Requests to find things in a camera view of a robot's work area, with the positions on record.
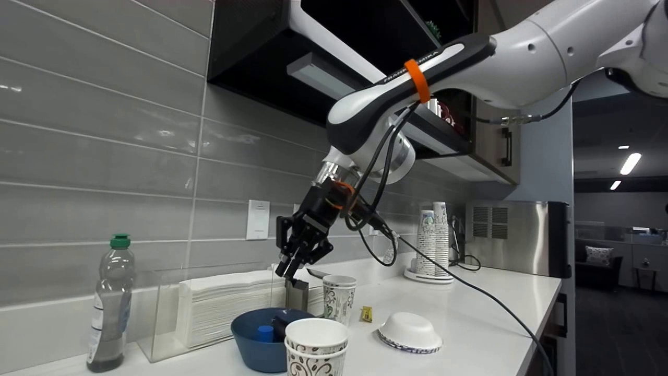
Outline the blue bowl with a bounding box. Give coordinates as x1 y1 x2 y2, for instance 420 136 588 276
230 306 315 373

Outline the blue block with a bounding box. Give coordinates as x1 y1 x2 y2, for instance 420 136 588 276
251 321 281 342

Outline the dark armchair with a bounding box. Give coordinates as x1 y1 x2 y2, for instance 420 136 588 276
574 238 626 293

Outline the white ribbed lid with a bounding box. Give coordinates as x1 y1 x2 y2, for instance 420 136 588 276
375 311 445 356

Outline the patterned paper cup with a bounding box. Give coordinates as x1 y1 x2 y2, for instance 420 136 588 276
321 274 359 326
283 318 350 376

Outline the black cabinet handle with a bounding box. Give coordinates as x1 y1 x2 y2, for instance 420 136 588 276
499 124 515 169

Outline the dark power cable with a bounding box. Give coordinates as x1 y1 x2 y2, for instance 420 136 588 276
374 221 553 376

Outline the orange cable strap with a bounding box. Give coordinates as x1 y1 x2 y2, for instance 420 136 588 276
403 56 435 104
331 180 350 212

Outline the stainless steel appliance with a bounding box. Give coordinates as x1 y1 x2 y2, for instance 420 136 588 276
463 199 570 280

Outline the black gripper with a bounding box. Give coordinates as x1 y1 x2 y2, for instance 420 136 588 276
273 182 350 284

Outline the ceiling light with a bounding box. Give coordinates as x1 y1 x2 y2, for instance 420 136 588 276
618 151 646 177

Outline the plastic bottle green cap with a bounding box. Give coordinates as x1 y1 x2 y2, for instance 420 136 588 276
86 231 139 373

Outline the clear acrylic napkin box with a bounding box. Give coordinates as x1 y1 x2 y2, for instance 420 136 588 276
133 269 289 363

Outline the stack of paper cups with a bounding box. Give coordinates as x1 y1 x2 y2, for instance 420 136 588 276
416 207 438 277
432 201 455 276

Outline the dark overhead cabinet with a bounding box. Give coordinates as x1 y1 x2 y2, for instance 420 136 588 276
206 0 520 187

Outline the white blank wall plate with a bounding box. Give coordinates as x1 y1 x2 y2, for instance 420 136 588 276
244 199 272 242

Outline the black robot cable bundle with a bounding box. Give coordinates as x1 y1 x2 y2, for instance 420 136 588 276
342 102 421 269

